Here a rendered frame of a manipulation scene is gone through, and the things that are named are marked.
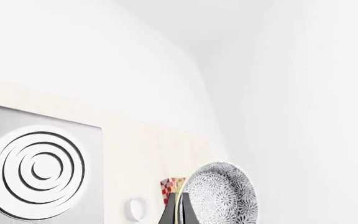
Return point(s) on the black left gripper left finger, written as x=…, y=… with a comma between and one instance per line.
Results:
x=168, y=213

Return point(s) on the round stove knob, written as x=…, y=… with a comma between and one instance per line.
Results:
x=134, y=209

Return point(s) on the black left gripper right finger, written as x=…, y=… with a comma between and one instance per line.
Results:
x=187, y=214

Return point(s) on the flat stove plate with rings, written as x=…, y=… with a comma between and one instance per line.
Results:
x=36, y=172

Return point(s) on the patterned black and white bowl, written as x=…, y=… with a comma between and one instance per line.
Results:
x=225, y=196

